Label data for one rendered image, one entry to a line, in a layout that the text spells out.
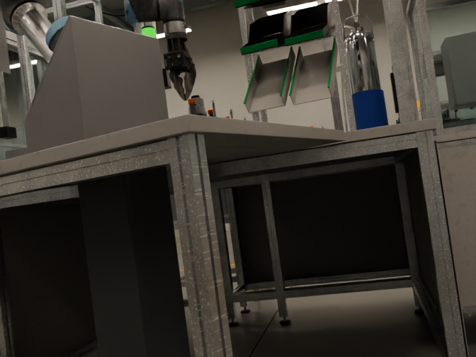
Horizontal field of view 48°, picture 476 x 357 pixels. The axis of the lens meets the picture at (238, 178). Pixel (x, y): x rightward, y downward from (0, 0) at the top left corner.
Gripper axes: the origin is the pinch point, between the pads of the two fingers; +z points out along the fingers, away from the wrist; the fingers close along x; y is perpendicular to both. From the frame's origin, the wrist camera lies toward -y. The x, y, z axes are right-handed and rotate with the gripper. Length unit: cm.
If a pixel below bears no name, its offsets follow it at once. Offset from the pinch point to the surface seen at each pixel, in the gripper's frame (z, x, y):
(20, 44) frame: -40, -77, -24
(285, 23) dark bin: -22.1, 35.1, -13.7
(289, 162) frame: 27.6, 33.5, 14.2
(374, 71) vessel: -14, 65, -86
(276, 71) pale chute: -6.1, 29.4, -14.8
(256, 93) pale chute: 1.5, 22.3, -8.3
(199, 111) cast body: 4.2, 1.8, -7.3
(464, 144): 27, 94, -60
